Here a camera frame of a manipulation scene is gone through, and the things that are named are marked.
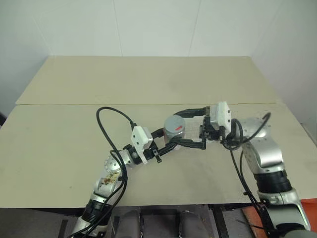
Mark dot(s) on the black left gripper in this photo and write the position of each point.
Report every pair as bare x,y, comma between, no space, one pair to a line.
150,155

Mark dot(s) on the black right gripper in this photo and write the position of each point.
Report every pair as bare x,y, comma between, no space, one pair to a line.
209,131

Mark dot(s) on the grey jar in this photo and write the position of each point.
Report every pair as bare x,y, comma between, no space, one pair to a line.
174,136

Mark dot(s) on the grey jar lid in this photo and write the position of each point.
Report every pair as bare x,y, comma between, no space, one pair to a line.
174,122

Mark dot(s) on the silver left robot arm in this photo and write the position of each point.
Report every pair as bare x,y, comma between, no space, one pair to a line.
111,164

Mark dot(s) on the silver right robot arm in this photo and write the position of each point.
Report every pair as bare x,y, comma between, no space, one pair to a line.
265,158

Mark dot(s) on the dark rounded shape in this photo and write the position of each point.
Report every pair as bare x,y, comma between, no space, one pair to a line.
189,223
130,223

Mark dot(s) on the orange board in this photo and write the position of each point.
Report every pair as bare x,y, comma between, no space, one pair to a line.
250,218

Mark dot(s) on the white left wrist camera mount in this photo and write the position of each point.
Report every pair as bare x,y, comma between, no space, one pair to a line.
140,138

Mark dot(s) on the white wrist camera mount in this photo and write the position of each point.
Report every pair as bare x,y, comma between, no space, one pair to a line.
140,138
221,115

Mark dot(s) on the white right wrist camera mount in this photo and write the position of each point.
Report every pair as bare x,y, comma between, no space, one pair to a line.
221,115

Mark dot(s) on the black metal table frame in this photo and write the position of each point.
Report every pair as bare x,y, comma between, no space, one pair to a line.
219,220

